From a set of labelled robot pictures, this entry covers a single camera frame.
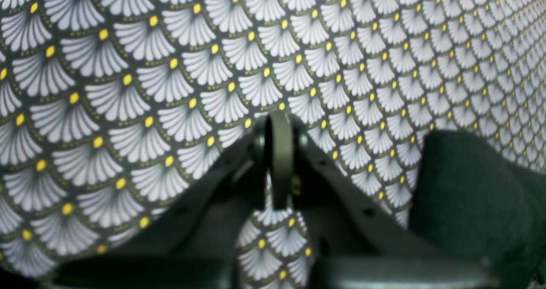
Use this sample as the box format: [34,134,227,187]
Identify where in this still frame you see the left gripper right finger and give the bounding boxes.
[271,110,499,289]

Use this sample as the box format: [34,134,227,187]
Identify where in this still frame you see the fan-patterned purple tablecloth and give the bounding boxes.
[0,0,545,281]

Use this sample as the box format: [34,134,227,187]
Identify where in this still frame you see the dark grey T-shirt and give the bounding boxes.
[408,130,545,289]

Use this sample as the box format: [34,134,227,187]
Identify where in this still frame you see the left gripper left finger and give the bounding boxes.
[52,115,272,289]

